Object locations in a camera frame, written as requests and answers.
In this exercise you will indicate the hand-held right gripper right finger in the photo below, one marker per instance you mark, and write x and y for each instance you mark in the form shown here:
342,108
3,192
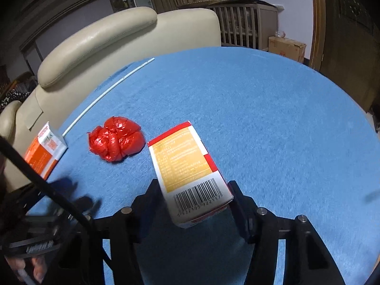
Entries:
238,205

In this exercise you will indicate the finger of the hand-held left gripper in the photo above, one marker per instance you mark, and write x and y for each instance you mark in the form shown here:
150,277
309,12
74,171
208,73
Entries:
38,248

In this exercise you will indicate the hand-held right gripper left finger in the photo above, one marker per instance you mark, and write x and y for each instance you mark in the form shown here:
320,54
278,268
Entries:
151,205

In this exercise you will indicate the yellow and white box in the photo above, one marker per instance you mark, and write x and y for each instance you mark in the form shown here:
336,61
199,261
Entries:
184,160

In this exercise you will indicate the person's left hand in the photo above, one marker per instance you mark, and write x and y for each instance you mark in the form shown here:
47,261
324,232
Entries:
37,270

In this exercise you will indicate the orange and white box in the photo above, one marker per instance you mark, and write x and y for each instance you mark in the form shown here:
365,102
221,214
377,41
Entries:
38,154

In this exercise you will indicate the red crumpled plastic bag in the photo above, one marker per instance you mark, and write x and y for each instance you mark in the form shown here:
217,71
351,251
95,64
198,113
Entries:
118,139

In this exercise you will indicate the blue tablecloth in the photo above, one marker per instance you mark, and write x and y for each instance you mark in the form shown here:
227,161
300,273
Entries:
267,109

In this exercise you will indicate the thin white stick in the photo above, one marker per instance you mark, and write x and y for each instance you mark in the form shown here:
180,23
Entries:
124,76

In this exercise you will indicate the dark floral cloth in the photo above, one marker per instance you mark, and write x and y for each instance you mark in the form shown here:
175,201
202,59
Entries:
13,92

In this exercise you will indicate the brown cardboard box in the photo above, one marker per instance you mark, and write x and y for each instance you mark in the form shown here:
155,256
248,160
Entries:
285,49

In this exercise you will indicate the cream leather sofa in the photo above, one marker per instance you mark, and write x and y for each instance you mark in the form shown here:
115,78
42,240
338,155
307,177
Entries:
118,35

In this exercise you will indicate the slatted wooden crib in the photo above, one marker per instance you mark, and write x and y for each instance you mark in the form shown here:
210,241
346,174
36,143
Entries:
264,20

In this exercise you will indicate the dark wooden door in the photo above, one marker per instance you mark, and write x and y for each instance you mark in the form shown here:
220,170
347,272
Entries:
350,35

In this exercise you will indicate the white wall box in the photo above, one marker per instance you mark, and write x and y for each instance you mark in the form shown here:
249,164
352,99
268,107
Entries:
144,1

